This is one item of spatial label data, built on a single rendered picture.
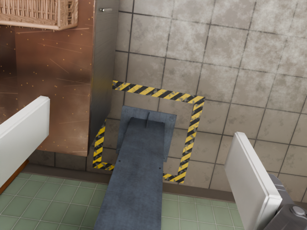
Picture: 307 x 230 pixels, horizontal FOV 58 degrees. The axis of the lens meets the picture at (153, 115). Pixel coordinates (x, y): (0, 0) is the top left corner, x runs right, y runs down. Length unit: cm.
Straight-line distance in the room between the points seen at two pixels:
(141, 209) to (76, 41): 59
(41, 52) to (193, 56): 81
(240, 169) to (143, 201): 83
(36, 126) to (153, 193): 87
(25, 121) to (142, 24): 136
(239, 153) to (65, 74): 87
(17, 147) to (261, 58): 149
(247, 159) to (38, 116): 13
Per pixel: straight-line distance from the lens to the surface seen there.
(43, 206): 164
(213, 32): 152
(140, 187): 106
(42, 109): 19
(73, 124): 106
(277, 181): 17
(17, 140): 17
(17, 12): 103
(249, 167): 17
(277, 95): 168
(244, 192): 17
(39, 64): 103
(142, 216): 94
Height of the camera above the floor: 150
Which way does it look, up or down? 68 degrees down
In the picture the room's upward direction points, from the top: 172 degrees counter-clockwise
